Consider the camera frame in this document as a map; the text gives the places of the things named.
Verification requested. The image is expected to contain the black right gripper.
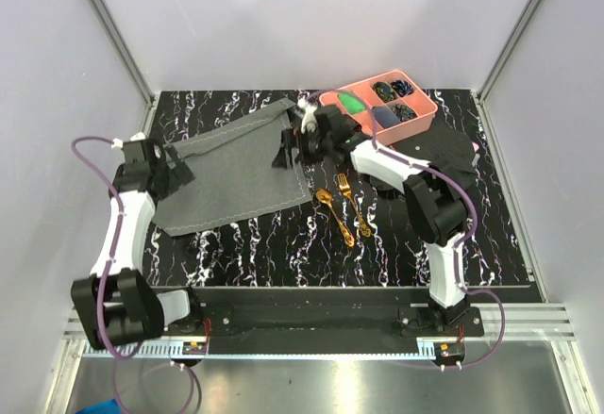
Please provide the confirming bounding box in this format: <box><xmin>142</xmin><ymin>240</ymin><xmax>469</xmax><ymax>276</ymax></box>
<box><xmin>272</xmin><ymin>127</ymin><xmax>333</xmax><ymax>170</ymax></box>

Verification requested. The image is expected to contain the grey cloth napkin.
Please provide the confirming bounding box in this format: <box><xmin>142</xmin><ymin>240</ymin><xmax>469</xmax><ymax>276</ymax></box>
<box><xmin>153</xmin><ymin>98</ymin><xmax>311</xmax><ymax>237</ymax></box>

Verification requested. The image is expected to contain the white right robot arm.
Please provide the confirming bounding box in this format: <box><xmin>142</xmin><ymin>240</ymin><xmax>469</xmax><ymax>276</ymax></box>
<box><xmin>272</xmin><ymin>99</ymin><xmax>476</xmax><ymax>336</ymax></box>

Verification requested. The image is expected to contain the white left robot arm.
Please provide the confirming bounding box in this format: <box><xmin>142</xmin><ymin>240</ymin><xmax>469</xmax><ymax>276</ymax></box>
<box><xmin>71</xmin><ymin>132</ymin><xmax>204</xmax><ymax>360</ymax></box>

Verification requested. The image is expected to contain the gold spoon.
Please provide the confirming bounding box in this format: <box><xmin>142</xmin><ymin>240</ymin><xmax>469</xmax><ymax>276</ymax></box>
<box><xmin>315</xmin><ymin>188</ymin><xmax>355</xmax><ymax>247</ymax></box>

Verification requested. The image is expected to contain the gold fork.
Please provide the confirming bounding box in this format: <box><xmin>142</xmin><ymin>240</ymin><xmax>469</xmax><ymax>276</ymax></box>
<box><xmin>336</xmin><ymin>173</ymin><xmax>372</xmax><ymax>238</ymax></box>

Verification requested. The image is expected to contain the green rolled cloth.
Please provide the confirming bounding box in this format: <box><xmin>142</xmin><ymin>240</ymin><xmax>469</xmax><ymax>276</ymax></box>
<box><xmin>338</xmin><ymin>91</ymin><xmax>366</xmax><ymax>115</ymax></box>

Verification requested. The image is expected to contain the blue-grey rolled cloth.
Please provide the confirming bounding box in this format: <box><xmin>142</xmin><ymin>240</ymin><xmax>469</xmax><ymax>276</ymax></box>
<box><xmin>371</xmin><ymin>106</ymin><xmax>400</xmax><ymax>129</ymax></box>

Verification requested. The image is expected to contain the pink divided organizer box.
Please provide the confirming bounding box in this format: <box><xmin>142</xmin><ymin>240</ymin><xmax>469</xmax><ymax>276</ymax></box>
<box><xmin>319</xmin><ymin>70</ymin><xmax>437</xmax><ymax>145</ymax></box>

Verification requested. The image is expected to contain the olive floral rolled tie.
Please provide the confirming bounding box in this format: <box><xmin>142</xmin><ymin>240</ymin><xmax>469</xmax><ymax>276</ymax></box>
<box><xmin>372</xmin><ymin>81</ymin><xmax>397</xmax><ymax>103</ymax></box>

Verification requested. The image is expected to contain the teal paisley rolled tie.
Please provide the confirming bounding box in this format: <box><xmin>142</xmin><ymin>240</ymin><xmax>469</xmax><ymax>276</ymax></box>
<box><xmin>390</xmin><ymin>104</ymin><xmax>417</xmax><ymax>123</ymax></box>

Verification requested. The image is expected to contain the navy striped rolled tie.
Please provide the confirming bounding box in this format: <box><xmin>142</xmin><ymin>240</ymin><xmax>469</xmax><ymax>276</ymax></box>
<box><xmin>390</xmin><ymin>79</ymin><xmax>415</xmax><ymax>97</ymax></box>

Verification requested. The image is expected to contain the dark striped button shirt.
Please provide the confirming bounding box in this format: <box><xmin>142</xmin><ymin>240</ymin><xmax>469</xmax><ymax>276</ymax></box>
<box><xmin>389</xmin><ymin>119</ymin><xmax>479</xmax><ymax>202</ymax></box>

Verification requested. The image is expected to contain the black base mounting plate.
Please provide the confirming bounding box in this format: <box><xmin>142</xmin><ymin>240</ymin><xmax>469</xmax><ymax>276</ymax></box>
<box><xmin>149</xmin><ymin>286</ymin><xmax>484</xmax><ymax>356</ymax></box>

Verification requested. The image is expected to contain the blue cloth scrap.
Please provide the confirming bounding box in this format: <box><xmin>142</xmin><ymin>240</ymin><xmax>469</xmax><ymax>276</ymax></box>
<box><xmin>76</xmin><ymin>399</ymin><xmax>122</xmax><ymax>414</ymax></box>

